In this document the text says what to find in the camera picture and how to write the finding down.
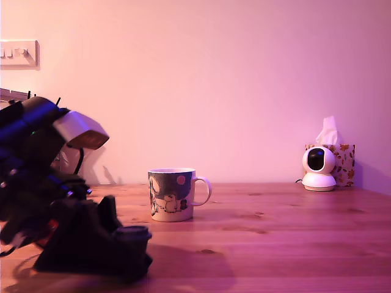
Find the black coffee capsule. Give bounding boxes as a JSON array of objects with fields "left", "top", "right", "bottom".
[{"left": 113, "top": 225, "right": 153, "bottom": 256}]

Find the cartoon print ceramic mug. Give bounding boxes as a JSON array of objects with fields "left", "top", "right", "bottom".
[{"left": 147, "top": 167, "right": 213, "bottom": 223}]

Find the pale plastic bag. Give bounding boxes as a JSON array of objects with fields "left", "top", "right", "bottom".
[{"left": 51, "top": 145, "right": 71, "bottom": 175}]

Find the white tissue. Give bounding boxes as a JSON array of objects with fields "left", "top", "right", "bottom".
[{"left": 315, "top": 115, "right": 340, "bottom": 145}]

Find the leaf print tissue box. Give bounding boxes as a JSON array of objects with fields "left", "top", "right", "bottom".
[{"left": 304, "top": 143, "right": 356, "bottom": 187}]

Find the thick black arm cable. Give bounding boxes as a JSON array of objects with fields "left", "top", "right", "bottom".
[{"left": 71, "top": 146, "right": 86, "bottom": 176}]

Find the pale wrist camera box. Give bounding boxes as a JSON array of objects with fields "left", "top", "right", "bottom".
[{"left": 51, "top": 109, "right": 110, "bottom": 151}]

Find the grey metal rack rail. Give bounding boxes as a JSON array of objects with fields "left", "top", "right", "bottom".
[{"left": 0, "top": 88, "right": 31, "bottom": 103}]

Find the white wall switch plate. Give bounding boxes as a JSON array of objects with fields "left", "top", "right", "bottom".
[{"left": 0, "top": 40, "right": 41, "bottom": 71}]

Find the small white round camera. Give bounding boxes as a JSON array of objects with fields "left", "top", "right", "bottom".
[{"left": 301, "top": 146, "right": 337, "bottom": 192}]

